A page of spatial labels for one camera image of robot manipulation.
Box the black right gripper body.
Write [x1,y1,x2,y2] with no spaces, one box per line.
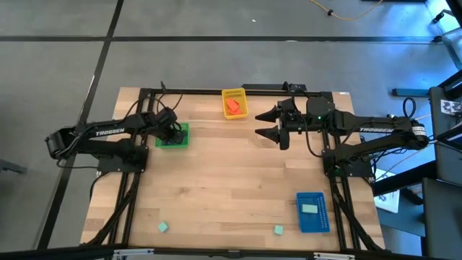
[276,97,308,151]

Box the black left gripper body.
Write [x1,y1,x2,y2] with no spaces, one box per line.
[154,108,180,134]

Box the green plastic basket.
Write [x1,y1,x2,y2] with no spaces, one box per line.
[155,122,191,150]

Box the yellow plastic basket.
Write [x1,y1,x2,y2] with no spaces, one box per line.
[221,87,250,121]

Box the blue plastic basket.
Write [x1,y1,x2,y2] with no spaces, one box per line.
[296,191,331,234]

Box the blue floor bar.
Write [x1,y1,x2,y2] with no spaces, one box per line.
[392,87,431,98]

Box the white paper sheet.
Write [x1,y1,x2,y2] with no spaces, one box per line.
[373,169,401,214]

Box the dark grey cabinet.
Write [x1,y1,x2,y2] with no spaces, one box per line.
[429,86,462,185]
[421,176,462,260]

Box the black white patterned tag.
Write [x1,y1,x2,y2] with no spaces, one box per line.
[439,100,462,116]

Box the black rig beam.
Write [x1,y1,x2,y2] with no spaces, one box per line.
[0,244,462,260]

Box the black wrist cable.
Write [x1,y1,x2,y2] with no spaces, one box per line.
[288,82,326,158]

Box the black aluminium table frame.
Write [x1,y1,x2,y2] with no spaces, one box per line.
[108,87,362,254]

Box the black cable bundle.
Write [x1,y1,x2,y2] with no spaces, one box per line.
[330,176,385,253]
[86,171,140,246]

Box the yellow floor cable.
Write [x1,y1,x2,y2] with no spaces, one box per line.
[310,0,383,21]

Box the silver metal bracket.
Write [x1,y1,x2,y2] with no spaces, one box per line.
[313,252,357,260]
[113,248,155,259]

